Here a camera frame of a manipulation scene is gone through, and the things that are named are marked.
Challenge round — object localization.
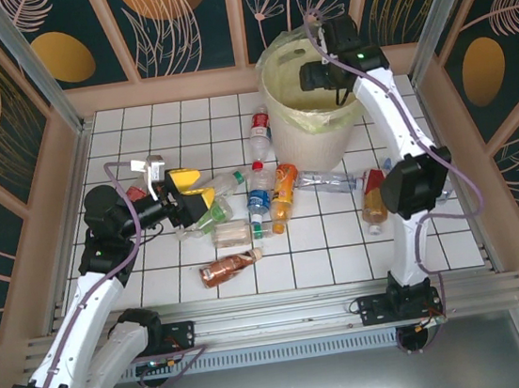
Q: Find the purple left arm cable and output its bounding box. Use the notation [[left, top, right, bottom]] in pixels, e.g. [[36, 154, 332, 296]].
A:
[[0, 151, 213, 388]]

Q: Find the long clear bottle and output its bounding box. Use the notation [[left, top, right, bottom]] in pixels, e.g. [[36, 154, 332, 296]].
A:
[[293, 162, 368, 200]]

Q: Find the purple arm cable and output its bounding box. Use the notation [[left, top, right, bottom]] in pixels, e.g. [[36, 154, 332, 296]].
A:
[[301, 0, 501, 336], [0, 151, 213, 388]]

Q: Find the water bottle red white label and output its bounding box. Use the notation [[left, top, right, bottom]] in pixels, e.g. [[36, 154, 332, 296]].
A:
[[244, 103, 277, 171]]

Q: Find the crushed clear bottle green band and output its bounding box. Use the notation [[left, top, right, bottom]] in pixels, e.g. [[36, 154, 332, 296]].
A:
[[197, 167, 254, 201]]

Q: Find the brown drink bottle beige cap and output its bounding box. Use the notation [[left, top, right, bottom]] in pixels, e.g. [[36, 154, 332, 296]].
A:
[[197, 247, 266, 290]]

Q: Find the water bottle blue label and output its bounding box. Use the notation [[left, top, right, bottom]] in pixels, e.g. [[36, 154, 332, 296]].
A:
[[243, 166, 277, 227]]

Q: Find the aluminium side rail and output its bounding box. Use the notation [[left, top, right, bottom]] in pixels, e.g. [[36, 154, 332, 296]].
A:
[[23, 117, 118, 337], [410, 67, 507, 282]]

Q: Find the orange juice bottle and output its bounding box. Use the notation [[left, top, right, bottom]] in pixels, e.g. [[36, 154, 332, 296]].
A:
[[263, 161, 306, 236]]

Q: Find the amber tea bottle red label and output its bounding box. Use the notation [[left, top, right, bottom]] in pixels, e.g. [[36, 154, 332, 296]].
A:
[[355, 166, 394, 238]]

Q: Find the cream plastic bin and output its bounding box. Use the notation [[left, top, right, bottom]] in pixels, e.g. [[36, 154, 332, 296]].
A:
[[254, 33, 373, 179]]

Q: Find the clear bottle green label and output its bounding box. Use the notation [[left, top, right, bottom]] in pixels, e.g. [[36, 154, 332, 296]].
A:
[[173, 195, 238, 241]]

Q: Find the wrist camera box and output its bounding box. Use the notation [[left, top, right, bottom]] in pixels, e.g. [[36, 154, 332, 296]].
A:
[[129, 152, 170, 205], [313, 20, 332, 59]]

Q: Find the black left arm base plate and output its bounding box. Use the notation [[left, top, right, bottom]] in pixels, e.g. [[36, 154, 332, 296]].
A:
[[108, 318, 199, 364]]

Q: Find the aluminium mounting rail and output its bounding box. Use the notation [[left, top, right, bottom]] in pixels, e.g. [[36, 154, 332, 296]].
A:
[[17, 258, 519, 378]]

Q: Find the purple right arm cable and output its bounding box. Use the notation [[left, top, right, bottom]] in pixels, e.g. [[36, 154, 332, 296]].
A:
[[301, 0, 501, 336]]

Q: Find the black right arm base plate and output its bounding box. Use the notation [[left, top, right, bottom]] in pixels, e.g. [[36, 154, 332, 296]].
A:
[[355, 285, 447, 330]]

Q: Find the grey slotted cable duct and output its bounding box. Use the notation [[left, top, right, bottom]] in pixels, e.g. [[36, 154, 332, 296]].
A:
[[42, 331, 405, 388]]

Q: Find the aluminium corner post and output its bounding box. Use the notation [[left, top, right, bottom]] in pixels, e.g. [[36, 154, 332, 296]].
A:
[[0, 0, 95, 145], [401, 0, 497, 89]]

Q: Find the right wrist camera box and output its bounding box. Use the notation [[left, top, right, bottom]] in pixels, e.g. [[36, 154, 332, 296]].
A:
[[313, 20, 332, 59]]

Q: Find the clear bottle pale label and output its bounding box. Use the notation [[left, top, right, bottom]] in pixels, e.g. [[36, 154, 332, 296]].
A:
[[210, 217, 266, 249]]

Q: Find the translucent yellow bin liner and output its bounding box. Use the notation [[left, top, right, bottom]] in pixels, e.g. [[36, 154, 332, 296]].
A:
[[250, 6, 378, 140]]

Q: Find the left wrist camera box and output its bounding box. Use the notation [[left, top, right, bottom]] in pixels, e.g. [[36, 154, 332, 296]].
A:
[[129, 152, 170, 205]]

